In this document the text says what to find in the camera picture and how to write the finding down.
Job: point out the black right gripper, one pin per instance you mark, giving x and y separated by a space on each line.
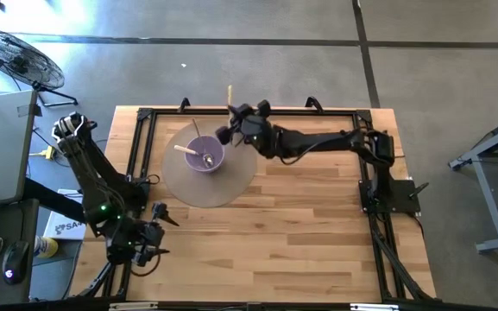
255 131

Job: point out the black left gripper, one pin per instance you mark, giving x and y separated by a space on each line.
149 239

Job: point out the yellow wooden chopstick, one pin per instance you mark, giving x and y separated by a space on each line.
229 97
186 150

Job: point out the silver metal spoon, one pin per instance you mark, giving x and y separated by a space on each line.
208 160

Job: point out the round ceramic bowl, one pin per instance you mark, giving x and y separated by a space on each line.
197 164

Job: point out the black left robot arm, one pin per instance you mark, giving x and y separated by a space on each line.
89 173

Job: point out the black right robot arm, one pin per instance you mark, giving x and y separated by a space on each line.
317 142

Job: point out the white printed box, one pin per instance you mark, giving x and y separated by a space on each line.
65 229

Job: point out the yellow capped bottle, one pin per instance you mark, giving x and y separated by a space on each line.
46 247

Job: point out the yellow power plug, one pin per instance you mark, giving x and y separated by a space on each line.
49 152

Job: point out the dark desk surface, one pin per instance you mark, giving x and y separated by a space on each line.
20 224

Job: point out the black computer mouse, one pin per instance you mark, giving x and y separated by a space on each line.
15 263

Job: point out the black floor fan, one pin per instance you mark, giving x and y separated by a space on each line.
15 58

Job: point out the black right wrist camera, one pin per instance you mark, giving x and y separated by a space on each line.
264 108

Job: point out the silver metal bracket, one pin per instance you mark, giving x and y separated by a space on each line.
373 307
132 306

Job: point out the black aluminium table frame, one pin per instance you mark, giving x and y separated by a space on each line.
317 112

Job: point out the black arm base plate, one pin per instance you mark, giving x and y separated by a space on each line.
399 198

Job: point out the grey metal table frame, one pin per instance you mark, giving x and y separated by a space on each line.
486 194

